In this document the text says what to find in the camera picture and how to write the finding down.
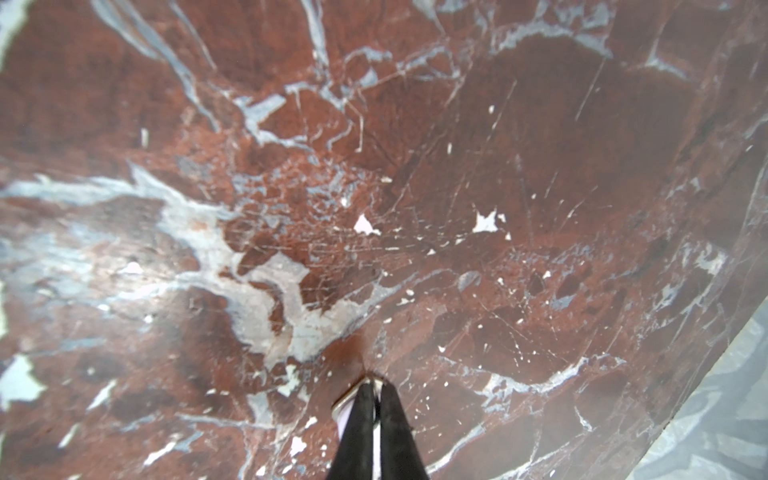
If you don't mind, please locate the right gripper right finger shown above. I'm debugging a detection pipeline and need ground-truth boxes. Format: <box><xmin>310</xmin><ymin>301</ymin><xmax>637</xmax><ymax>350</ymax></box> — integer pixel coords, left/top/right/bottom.
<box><xmin>380</xmin><ymin>382</ymin><xmax>429</xmax><ymax>480</ymax></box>

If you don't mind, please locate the lilac key tag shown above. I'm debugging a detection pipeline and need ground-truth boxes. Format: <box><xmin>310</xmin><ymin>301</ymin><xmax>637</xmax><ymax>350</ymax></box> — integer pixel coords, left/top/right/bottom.
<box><xmin>331</xmin><ymin>376</ymin><xmax>384</xmax><ymax>440</ymax></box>

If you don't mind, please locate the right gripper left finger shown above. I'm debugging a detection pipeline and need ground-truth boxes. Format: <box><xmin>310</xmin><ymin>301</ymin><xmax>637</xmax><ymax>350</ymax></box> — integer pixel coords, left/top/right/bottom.
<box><xmin>327</xmin><ymin>384</ymin><xmax>374</xmax><ymax>480</ymax></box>

